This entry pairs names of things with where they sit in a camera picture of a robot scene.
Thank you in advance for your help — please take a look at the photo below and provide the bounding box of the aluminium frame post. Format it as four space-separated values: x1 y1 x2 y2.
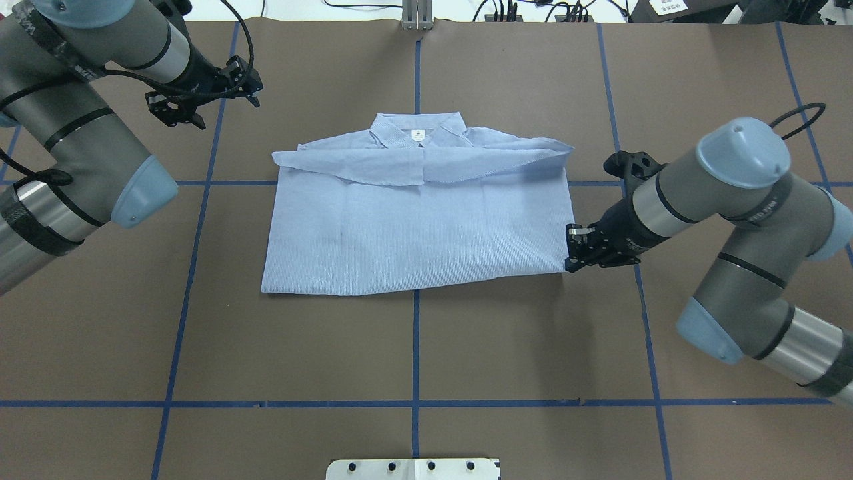
401 0 434 31

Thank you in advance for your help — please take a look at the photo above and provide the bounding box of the white central pillar with base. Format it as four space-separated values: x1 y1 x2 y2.
325 457 502 479

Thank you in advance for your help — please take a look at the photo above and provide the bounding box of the light blue striped shirt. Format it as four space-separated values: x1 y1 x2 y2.
260 113 574 297

